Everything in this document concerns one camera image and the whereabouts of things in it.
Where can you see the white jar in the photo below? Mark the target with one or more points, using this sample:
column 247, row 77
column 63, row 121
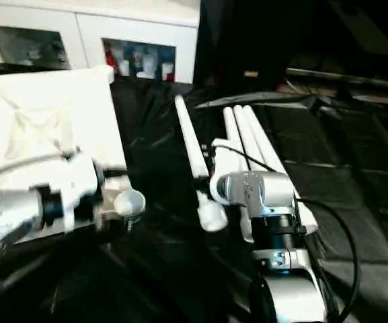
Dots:
column 167, row 72

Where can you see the white glass-door cabinet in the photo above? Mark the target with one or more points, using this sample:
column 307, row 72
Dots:
column 129, row 27

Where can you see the red bottle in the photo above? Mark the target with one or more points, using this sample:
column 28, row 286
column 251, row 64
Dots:
column 110, row 55

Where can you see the white plastic table top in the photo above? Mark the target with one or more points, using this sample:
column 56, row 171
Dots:
column 45, row 111

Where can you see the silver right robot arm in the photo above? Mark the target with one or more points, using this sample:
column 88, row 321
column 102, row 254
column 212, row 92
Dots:
column 274, row 191

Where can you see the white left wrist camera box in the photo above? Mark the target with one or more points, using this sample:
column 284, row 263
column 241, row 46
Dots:
column 76, row 181

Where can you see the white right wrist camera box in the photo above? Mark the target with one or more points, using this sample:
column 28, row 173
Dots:
column 227, row 158

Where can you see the black shiny mat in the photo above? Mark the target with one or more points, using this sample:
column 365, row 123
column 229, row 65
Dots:
column 348, row 151

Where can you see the small yellow label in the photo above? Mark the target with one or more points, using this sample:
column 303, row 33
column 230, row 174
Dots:
column 251, row 73

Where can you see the white plastic table leg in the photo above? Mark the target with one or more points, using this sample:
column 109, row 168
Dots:
column 244, row 134
column 230, row 128
column 264, row 144
column 190, row 141

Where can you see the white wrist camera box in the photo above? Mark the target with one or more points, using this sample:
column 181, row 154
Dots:
column 227, row 158
column 76, row 181

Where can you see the long dark metal bar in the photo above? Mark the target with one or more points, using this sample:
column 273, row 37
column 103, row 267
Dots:
column 348, row 77

